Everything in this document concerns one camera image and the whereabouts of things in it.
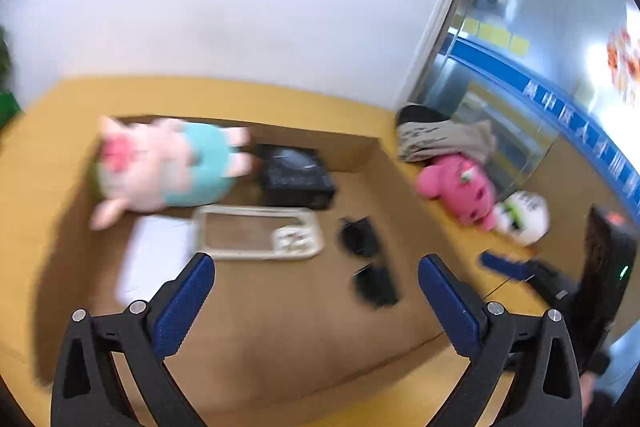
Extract black sunglasses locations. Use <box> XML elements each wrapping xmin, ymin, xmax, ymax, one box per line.
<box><xmin>337</xmin><ymin>217</ymin><xmax>400</xmax><ymax>309</ymax></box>

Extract white clear phone case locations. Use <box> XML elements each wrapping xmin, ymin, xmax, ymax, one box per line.
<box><xmin>192</xmin><ymin>205</ymin><xmax>324</xmax><ymax>261</ymax></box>

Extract person's hand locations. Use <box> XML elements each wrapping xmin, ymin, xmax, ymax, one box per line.
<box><xmin>580</xmin><ymin>350</ymin><xmax>614</xmax><ymax>427</ymax></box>

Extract white panda plush toy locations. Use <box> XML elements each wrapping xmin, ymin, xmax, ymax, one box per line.
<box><xmin>494</xmin><ymin>191</ymin><xmax>550</xmax><ymax>247</ymax></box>

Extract blue banner with characters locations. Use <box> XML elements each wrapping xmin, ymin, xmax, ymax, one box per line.
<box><xmin>448</xmin><ymin>37</ymin><xmax>639</xmax><ymax>218</ymax></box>

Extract white rectangular box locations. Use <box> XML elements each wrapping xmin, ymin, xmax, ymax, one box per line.
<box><xmin>115</xmin><ymin>215</ymin><xmax>194</xmax><ymax>307</ymax></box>

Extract grey beige cloth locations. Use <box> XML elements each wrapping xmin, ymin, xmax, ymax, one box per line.
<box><xmin>395</xmin><ymin>104</ymin><xmax>497</xmax><ymax>165</ymax></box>

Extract brown cardboard box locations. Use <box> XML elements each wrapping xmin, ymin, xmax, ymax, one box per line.
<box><xmin>32</xmin><ymin>110</ymin><xmax>512</xmax><ymax>425</ymax></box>

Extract red festive window sticker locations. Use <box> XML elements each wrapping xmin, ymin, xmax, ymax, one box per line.
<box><xmin>606</xmin><ymin>26</ymin><xmax>640</xmax><ymax>104</ymax></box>

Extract yellow sticky notes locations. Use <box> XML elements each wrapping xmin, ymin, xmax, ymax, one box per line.
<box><xmin>461</xmin><ymin>17</ymin><xmax>529</xmax><ymax>56</ymax></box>

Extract pink pig plush toy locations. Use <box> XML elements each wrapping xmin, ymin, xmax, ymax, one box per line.
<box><xmin>90</xmin><ymin>116</ymin><xmax>254</xmax><ymax>230</ymax></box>

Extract black small box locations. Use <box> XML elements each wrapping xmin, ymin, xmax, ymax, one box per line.
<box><xmin>257</xmin><ymin>144</ymin><xmax>336</xmax><ymax>210</ymax></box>

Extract green cloth covered stand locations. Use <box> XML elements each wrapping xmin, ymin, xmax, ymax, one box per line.
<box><xmin>0</xmin><ymin>90</ymin><xmax>22</xmax><ymax>130</ymax></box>

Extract green potted plant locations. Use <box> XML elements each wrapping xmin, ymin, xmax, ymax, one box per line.
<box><xmin>0</xmin><ymin>27</ymin><xmax>12</xmax><ymax>84</ymax></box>

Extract black camera box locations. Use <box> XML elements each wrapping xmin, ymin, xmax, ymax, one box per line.
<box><xmin>570</xmin><ymin>205</ymin><xmax>637</xmax><ymax>373</ymax></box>

